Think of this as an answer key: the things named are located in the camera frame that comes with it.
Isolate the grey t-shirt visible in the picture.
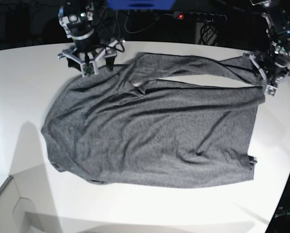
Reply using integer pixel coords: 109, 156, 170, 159
41, 53, 265, 188

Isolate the black cable bundle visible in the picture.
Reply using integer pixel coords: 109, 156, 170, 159
198, 21, 220, 47

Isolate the blue box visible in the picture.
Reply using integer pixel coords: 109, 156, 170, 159
107, 0, 176, 10

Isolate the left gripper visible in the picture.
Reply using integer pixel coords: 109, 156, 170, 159
243, 48, 290, 96

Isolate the grey looped cable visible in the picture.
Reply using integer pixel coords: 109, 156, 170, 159
96, 9, 160, 38

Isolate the black power strip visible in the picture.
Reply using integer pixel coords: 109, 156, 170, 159
172, 11, 227, 23

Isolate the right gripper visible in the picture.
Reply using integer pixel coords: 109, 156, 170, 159
58, 33, 125, 77

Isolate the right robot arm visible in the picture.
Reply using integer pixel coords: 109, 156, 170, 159
57, 0, 125, 77

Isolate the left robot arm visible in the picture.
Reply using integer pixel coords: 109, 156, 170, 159
244, 0, 290, 96

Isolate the white table partition panel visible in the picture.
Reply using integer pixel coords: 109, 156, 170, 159
0, 177, 63, 233

